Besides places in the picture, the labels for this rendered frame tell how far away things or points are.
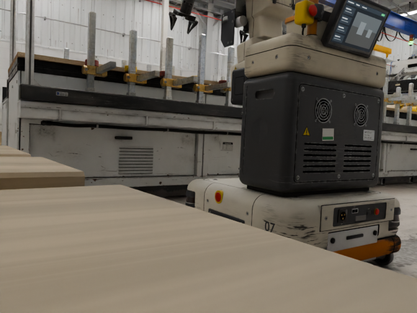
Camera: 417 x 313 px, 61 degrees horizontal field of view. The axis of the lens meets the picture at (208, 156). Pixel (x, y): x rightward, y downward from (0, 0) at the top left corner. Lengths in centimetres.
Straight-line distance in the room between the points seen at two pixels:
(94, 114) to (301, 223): 148
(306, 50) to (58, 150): 168
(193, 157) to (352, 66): 165
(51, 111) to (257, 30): 120
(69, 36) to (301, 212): 897
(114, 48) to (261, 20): 850
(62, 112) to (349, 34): 154
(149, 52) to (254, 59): 911
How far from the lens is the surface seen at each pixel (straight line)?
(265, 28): 165
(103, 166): 248
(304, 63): 122
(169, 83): 237
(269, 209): 115
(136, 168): 255
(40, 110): 216
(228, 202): 132
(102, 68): 209
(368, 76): 149
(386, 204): 147
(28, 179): 18
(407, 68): 651
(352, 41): 138
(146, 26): 1047
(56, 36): 967
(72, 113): 219
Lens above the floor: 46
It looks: 3 degrees down
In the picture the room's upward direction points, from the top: 3 degrees clockwise
